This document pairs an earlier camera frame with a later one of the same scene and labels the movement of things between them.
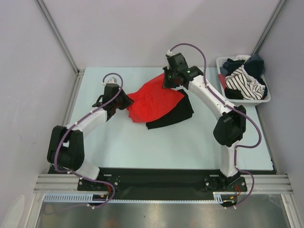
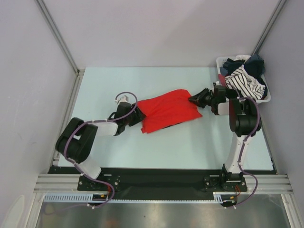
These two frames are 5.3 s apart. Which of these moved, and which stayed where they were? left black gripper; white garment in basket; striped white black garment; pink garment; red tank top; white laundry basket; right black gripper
Moved: left black gripper; red tank top; right black gripper
Stayed: white garment in basket; striped white black garment; pink garment; white laundry basket
